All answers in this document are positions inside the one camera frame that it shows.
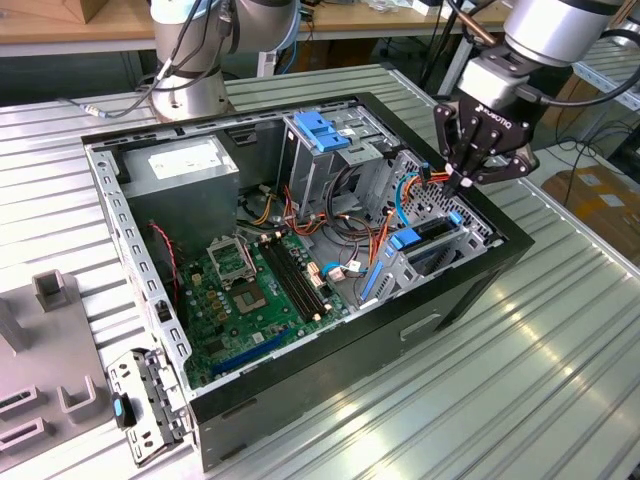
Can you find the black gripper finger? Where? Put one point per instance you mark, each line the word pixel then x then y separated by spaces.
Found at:
pixel 445 135
pixel 520 165

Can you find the hard disk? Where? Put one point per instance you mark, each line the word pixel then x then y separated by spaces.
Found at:
pixel 404 239

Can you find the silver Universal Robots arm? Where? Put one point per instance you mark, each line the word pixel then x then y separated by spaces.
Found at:
pixel 200 100

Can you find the grey metal disk bay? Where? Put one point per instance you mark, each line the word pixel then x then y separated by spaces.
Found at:
pixel 472 240

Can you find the flat cardboard sheet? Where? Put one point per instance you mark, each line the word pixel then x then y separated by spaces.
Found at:
pixel 600 200

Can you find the blue plastic drive latch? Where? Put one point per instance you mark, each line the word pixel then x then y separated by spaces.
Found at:
pixel 320 131

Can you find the small white box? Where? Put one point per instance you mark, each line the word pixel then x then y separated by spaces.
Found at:
pixel 427 7

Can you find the grey optical drive cage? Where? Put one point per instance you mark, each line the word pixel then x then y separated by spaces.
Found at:
pixel 320 170

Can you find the wooden desk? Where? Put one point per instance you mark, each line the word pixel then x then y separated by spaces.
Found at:
pixel 360 22

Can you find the black RAM slot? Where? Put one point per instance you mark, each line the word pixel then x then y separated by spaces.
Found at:
pixel 299 278
pixel 292 281
pixel 306 275
pixel 284 283

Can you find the black open PC case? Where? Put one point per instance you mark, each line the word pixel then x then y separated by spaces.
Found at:
pixel 350 360

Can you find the CPU socket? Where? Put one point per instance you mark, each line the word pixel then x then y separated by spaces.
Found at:
pixel 250 300

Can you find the green motherboard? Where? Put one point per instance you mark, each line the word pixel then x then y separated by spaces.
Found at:
pixel 260 325

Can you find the grey power supply unit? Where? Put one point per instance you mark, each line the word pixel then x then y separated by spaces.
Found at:
pixel 180 200

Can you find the blue expansion slot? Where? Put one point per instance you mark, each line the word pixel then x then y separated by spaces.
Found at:
pixel 250 352

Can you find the black case fan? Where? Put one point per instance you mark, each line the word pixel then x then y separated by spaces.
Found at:
pixel 162 260

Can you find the brown cardboard box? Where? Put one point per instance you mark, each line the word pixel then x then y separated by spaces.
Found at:
pixel 90 10

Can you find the black blue release tab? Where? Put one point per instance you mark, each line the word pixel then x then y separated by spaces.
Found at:
pixel 118 410

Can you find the grey parts rack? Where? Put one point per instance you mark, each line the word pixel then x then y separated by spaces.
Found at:
pixel 55 350

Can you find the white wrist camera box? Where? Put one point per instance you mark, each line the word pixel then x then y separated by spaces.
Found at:
pixel 490 80

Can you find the silver card retention bracket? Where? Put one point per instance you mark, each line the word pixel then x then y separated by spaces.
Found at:
pixel 127 362

